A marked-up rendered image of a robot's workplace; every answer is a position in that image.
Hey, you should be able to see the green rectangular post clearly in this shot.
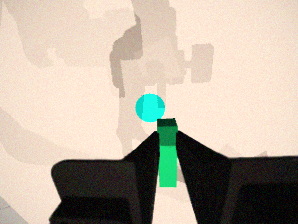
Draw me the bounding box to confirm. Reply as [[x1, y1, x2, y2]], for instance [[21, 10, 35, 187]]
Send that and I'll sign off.
[[157, 118, 178, 187]]

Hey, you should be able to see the cyan circle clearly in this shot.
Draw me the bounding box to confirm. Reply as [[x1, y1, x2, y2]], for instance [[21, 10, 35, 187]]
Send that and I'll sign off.
[[135, 94, 165, 122]]

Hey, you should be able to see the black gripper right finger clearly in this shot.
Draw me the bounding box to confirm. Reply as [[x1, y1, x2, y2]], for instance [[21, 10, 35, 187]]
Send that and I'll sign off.
[[176, 130, 298, 224]]

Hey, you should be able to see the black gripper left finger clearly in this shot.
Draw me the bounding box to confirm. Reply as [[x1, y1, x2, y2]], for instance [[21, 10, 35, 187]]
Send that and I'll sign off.
[[51, 131, 160, 224]]

